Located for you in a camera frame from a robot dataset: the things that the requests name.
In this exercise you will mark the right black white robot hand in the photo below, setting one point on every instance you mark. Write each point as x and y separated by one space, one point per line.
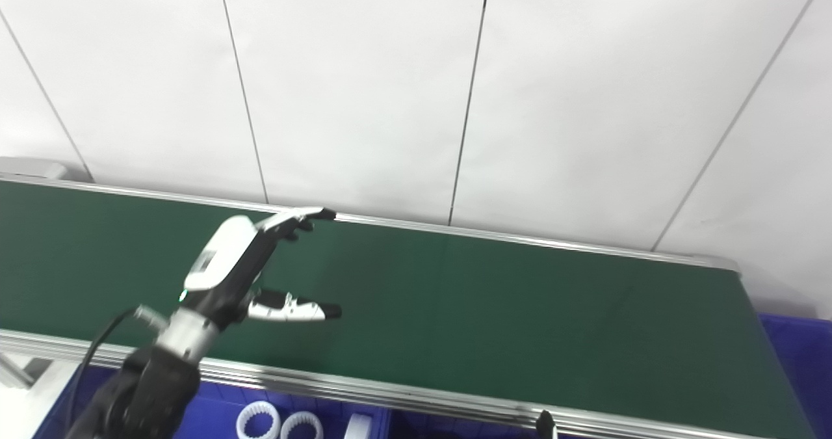
545 424

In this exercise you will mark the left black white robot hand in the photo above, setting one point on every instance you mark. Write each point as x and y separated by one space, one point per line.
224 263

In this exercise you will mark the blue bin with black rings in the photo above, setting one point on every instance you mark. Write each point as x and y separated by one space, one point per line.
455 431

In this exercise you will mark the green conveyor belt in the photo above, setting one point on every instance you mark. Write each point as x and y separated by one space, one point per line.
520 309
390 395

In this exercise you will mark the blue bin with white rings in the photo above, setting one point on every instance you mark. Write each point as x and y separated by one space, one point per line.
208 413

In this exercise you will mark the grey conveyor end housing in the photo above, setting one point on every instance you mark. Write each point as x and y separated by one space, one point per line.
32 168

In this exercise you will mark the large blue plastic crate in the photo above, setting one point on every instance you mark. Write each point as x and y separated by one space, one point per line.
803 361

